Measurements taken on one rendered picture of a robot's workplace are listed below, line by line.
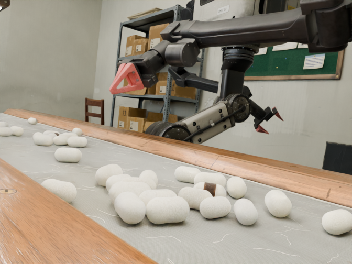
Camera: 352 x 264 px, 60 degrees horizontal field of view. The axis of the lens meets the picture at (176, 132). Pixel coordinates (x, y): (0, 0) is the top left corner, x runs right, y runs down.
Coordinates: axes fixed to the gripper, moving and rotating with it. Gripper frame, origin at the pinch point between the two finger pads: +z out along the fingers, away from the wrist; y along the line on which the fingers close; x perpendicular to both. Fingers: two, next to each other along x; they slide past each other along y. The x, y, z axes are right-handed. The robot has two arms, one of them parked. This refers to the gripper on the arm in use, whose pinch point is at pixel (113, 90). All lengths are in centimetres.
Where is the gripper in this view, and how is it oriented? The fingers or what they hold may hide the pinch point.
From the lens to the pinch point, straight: 72.5
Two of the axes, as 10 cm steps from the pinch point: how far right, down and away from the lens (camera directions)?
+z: -6.4, 6.0, -4.8
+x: 3.8, 7.9, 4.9
